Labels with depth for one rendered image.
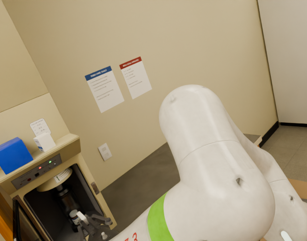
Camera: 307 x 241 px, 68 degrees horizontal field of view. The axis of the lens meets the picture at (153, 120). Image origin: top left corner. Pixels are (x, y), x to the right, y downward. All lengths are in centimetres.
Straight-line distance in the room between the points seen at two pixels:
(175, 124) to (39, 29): 130
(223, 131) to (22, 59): 89
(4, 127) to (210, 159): 87
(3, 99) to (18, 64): 15
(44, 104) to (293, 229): 97
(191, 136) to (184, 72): 181
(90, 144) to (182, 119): 129
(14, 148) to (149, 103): 117
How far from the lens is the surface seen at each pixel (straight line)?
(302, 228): 70
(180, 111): 38
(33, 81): 107
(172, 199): 36
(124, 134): 174
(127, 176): 171
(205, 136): 35
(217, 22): 264
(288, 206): 70
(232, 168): 32
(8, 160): 97
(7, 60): 107
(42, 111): 108
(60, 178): 116
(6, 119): 106
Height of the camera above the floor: 177
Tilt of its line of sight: 19 degrees down
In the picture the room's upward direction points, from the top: 20 degrees counter-clockwise
